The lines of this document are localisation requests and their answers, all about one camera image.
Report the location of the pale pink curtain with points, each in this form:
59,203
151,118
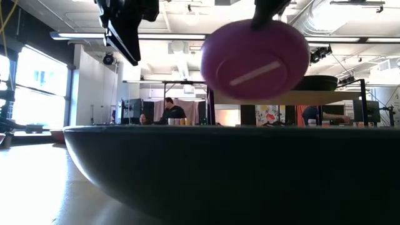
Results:
191,109

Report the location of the large bright window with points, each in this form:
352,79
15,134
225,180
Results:
40,93

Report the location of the long LED light bar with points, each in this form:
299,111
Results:
172,36

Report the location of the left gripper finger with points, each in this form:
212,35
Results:
128,40

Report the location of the black tripod stand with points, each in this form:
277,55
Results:
391,117

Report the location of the black computer monitor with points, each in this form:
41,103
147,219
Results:
132,109
373,111
332,109

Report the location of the person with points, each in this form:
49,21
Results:
309,114
143,118
173,114

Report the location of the orange can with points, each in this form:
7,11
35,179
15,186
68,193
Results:
182,121

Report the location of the floral pattern banner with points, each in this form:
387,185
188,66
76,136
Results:
267,117

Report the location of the striped can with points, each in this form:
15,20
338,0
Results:
177,121

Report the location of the black plastic plate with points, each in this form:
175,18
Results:
322,83

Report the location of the wooden shelf black legs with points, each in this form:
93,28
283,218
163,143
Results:
328,97

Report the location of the black upright panel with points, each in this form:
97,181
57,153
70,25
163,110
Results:
247,115

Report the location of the yellow cup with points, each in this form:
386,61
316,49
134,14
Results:
188,121

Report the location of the purple plastic plate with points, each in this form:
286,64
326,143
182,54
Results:
250,62

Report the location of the orange banner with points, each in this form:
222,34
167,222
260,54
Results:
298,117

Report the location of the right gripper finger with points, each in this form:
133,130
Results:
265,11

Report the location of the small grey box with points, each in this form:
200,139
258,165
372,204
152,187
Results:
34,128

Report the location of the black metal frame stand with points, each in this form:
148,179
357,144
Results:
150,82

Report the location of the black ceiling spotlight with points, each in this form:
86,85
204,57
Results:
319,54
348,79
108,58

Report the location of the large dark foreground bowl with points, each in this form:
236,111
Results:
234,175

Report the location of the black equipment silhouette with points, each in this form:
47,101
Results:
6,95

